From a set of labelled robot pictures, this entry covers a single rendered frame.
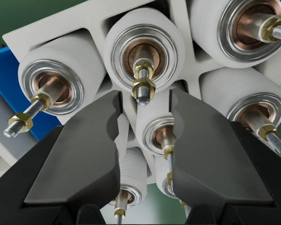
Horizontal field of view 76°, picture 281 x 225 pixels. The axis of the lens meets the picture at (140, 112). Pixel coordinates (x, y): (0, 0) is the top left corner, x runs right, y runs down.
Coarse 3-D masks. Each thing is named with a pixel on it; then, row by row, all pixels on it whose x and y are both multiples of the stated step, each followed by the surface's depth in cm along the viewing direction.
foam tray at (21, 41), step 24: (96, 0) 23; (120, 0) 23; (144, 0) 23; (168, 0) 26; (48, 24) 25; (72, 24) 25; (96, 24) 25; (24, 48) 27; (192, 48) 26; (192, 72) 28; (264, 72) 28; (96, 96) 31
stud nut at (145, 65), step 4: (136, 64) 17; (140, 64) 17; (144, 64) 16; (148, 64) 17; (136, 68) 17; (140, 68) 17; (144, 68) 17; (148, 68) 17; (152, 68) 17; (136, 72) 17; (152, 72) 17; (136, 76) 17; (152, 76) 17
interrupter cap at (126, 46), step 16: (128, 32) 19; (144, 32) 19; (160, 32) 18; (112, 48) 19; (128, 48) 20; (144, 48) 20; (160, 48) 19; (176, 48) 19; (112, 64) 20; (128, 64) 21; (160, 64) 20; (176, 64) 20; (128, 80) 22; (160, 80) 21
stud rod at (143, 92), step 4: (140, 72) 16; (144, 72) 16; (148, 72) 16; (140, 76) 15; (144, 76) 15; (148, 76) 16; (140, 88) 13; (144, 88) 13; (148, 88) 13; (140, 92) 13; (144, 92) 12; (148, 92) 13; (136, 96) 13; (140, 96) 12; (144, 96) 12; (148, 96) 12; (136, 100) 13; (140, 100) 13; (144, 100) 13; (148, 100) 13; (140, 104) 13; (144, 104) 13
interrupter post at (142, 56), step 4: (140, 52) 19; (144, 52) 19; (148, 52) 20; (136, 56) 19; (140, 56) 18; (144, 56) 18; (148, 56) 18; (152, 56) 20; (136, 60) 18; (140, 60) 17; (144, 60) 17; (148, 60) 17; (152, 60) 18; (152, 64) 18
